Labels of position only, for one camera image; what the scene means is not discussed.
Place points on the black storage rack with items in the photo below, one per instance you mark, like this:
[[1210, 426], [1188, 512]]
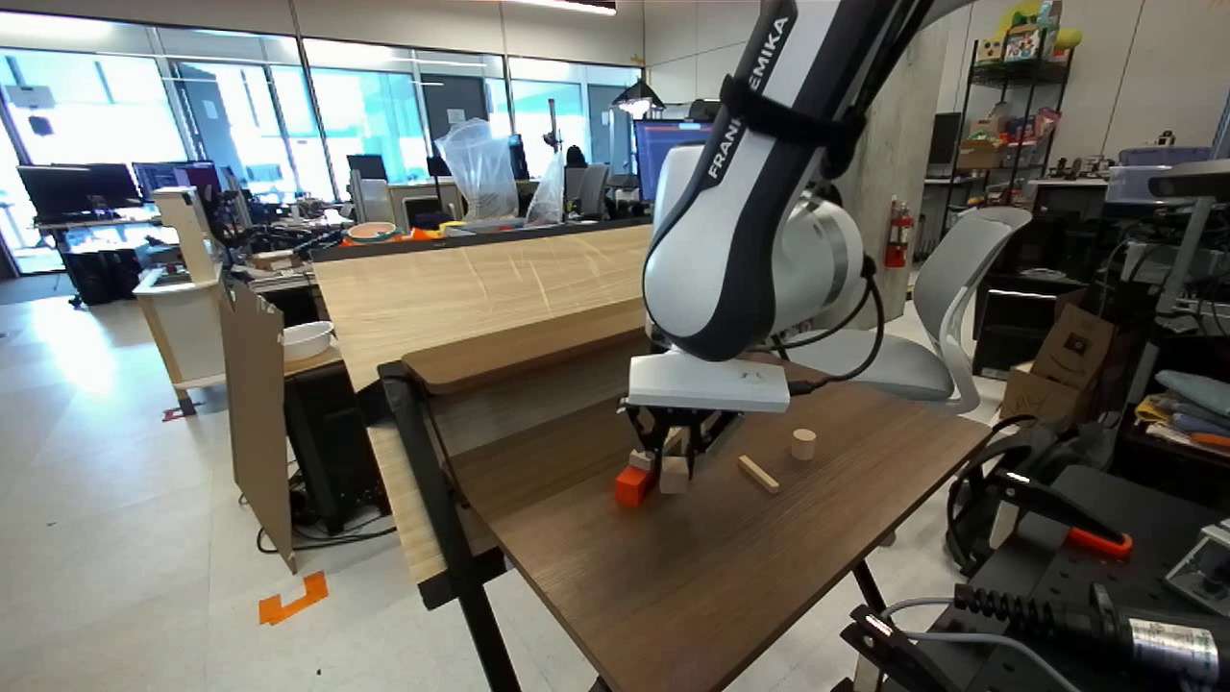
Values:
[[1013, 128]]

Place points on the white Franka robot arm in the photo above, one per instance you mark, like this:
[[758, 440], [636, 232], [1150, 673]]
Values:
[[731, 242]]

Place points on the brown cardboard box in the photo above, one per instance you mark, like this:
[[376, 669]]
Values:
[[1079, 349]]

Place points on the black metal desk frame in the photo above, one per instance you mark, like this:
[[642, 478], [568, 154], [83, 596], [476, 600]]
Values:
[[428, 474]]

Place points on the white-frame grey office chair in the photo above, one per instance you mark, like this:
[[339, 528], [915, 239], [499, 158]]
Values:
[[961, 276]]

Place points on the clear plastic bag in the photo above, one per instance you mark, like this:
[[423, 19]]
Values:
[[481, 173]]

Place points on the monitor with blue screen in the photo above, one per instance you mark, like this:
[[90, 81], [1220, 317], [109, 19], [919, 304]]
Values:
[[651, 158]]

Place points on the natural wooden cylinder block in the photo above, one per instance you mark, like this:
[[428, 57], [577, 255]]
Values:
[[804, 447]]

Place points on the dark computer monitor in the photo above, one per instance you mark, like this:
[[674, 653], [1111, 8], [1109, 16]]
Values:
[[77, 189]]

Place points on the leaning brown wooden board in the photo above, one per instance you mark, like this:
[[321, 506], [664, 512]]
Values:
[[255, 409]]

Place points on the silver wrist camera bar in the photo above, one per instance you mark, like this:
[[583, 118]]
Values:
[[704, 381]]

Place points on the light wood desk back panel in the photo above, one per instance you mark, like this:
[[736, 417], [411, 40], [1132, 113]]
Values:
[[448, 295]]

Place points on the orange wooden arch block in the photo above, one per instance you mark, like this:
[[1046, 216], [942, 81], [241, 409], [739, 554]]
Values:
[[633, 488]]

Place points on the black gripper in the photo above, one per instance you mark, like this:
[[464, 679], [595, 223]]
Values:
[[678, 430]]

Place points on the thin natural wooden stick block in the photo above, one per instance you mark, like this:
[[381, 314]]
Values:
[[758, 474]]

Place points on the grey concrete pillar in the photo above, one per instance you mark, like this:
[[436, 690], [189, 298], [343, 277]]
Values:
[[915, 154]]

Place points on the red fire extinguisher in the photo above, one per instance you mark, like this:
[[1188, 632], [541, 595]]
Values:
[[896, 239]]

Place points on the metal corner bracket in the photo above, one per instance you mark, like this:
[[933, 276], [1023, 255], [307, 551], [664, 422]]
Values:
[[1205, 569]]

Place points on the white pedestal cabinet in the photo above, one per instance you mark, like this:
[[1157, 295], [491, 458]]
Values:
[[188, 331]]

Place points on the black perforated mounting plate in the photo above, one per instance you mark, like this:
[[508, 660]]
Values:
[[1138, 512]]

